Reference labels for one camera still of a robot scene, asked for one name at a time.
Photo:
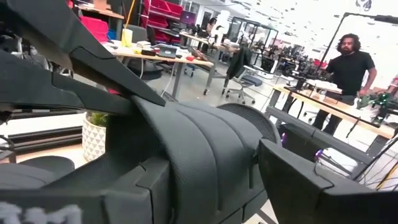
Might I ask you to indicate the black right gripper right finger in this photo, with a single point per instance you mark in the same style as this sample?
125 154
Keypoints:
304 193

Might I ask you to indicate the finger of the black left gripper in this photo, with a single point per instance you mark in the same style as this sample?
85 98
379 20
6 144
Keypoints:
93 62
46 90

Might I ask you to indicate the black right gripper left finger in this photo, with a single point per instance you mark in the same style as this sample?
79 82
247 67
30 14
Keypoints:
124 205

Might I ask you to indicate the dark grey slide sandal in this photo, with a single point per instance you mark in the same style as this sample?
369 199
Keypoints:
202 149
34 172

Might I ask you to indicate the red plastic crate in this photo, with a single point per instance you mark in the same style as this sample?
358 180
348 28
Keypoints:
94 28

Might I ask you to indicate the yellow container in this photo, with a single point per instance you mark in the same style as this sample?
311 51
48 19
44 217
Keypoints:
127 39

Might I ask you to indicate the black office chair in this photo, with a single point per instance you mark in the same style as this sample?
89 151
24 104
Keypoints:
146 70

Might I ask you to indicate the green grass plant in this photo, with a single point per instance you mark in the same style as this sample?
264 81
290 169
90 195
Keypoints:
99 119

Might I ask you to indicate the white triangle-patterned planter pot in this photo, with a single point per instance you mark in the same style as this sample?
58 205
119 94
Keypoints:
93 140

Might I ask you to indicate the wooden desk with grey legs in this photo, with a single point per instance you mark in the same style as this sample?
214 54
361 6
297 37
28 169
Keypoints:
161 58

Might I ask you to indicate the red storage bin rack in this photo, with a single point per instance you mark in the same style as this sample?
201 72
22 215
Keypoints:
161 7

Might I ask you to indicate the long wooden workbench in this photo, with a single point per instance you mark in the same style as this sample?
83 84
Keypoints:
335 107

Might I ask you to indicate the monitor with purple screen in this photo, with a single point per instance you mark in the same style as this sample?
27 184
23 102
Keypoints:
188 17

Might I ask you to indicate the person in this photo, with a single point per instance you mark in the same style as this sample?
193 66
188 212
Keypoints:
212 24
349 71

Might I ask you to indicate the white office chair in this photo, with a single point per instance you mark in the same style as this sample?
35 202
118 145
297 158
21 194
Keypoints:
245 81

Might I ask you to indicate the dark jacket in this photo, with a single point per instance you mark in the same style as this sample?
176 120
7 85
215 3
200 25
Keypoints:
237 62

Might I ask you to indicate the black light stand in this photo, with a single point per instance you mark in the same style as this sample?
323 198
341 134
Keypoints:
385 18

